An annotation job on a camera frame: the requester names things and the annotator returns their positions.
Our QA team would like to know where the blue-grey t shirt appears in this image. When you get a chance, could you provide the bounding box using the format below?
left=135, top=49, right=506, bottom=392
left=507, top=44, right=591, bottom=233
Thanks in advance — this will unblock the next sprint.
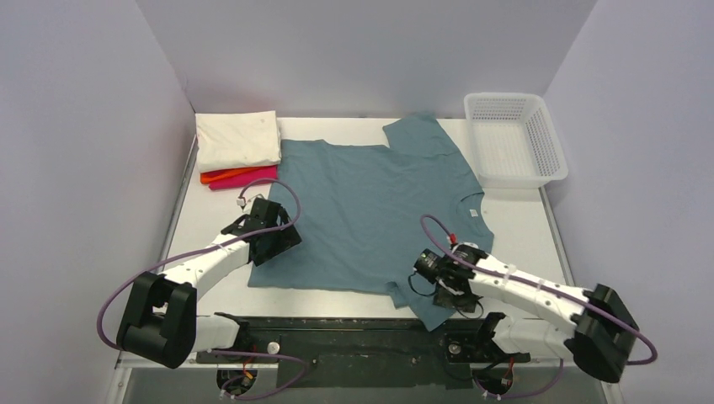
left=248, top=114, right=494, bottom=330

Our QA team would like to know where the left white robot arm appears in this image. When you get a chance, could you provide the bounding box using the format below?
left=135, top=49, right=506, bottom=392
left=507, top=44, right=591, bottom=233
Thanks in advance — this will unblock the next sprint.
left=116, top=196, right=301, bottom=369

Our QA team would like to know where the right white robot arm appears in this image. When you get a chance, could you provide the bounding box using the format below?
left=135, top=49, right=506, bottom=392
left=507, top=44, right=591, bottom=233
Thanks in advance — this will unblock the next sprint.
left=413, top=243, right=639, bottom=383

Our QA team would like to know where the folded pink t shirt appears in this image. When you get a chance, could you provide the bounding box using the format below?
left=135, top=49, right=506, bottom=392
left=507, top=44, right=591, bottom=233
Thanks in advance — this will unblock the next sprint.
left=207, top=165, right=278, bottom=191

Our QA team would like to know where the folded orange t shirt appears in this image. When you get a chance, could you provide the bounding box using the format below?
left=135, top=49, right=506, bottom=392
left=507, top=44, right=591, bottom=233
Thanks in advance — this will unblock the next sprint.
left=200, top=167, right=259, bottom=185

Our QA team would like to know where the folded cream t shirt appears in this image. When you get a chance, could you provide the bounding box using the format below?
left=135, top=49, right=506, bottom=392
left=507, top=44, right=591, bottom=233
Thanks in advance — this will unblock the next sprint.
left=195, top=110, right=281, bottom=173

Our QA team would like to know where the white plastic basket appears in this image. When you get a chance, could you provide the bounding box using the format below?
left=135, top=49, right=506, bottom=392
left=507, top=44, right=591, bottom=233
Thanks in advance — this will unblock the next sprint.
left=463, top=93, right=569, bottom=189

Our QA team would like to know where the aluminium mounting rail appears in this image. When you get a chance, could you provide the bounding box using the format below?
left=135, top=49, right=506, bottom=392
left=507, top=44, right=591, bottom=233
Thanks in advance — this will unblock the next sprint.
left=114, top=326, right=619, bottom=370

